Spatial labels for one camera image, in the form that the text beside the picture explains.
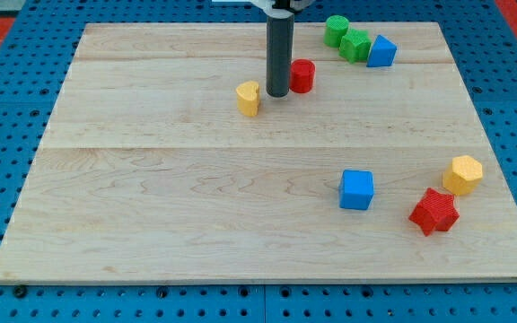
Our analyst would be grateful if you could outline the yellow heart block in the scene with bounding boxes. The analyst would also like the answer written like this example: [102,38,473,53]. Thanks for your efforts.
[235,81,260,117]

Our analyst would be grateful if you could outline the light wooden board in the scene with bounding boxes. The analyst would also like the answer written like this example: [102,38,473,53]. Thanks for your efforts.
[0,22,517,285]

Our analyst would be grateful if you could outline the red cylinder block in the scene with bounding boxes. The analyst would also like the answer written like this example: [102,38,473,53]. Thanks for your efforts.
[290,59,316,93]

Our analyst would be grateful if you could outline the blue cube block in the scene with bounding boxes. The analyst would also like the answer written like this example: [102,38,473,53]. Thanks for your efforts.
[338,170,374,210]

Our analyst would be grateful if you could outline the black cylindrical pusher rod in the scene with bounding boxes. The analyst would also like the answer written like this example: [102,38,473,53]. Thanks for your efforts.
[266,11,294,98]

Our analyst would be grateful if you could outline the green star block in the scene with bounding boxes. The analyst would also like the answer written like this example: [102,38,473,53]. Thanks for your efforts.
[338,29,372,64]

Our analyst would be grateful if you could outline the green cylinder block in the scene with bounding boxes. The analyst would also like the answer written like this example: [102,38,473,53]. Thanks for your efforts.
[323,15,349,48]

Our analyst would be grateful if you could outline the blue triangle block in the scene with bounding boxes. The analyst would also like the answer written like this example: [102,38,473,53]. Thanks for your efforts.
[366,35,398,67]

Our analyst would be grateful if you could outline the red star block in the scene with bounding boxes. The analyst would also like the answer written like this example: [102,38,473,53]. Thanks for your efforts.
[408,188,460,236]

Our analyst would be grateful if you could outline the yellow hexagon block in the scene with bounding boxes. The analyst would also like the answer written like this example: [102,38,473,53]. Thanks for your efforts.
[443,155,484,196]

